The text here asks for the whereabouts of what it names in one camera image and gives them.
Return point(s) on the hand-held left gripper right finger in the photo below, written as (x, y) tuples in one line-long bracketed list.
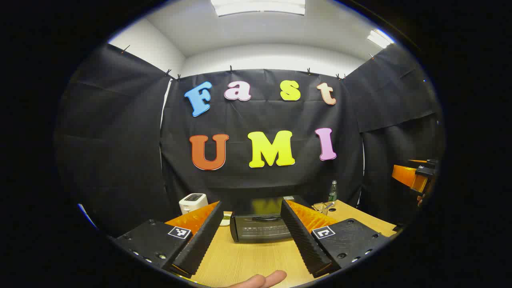
[(304, 244)]

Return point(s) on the black electric oven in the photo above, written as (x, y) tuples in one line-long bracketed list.
[(260, 230)]

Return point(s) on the small ceiling light panel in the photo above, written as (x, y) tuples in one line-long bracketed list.
[(380, 38)]

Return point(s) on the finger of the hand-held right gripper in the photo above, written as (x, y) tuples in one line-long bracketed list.
[(406, 175)]

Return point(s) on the large ceiling light panel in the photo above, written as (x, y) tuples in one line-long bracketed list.
[(258, 6)]

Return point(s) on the white toaster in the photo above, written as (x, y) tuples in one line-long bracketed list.
[(192, 203)]

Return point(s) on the white divided snack dish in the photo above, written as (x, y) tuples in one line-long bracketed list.
[(226, 219)]

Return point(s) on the clear water bottle green label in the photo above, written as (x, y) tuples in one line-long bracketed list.
[(332, 192)]

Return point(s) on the black backdrop cloth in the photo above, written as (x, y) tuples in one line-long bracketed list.
[(260, 116)]

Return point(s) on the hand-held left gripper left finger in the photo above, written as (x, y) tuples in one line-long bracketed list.
[(200, 244)]

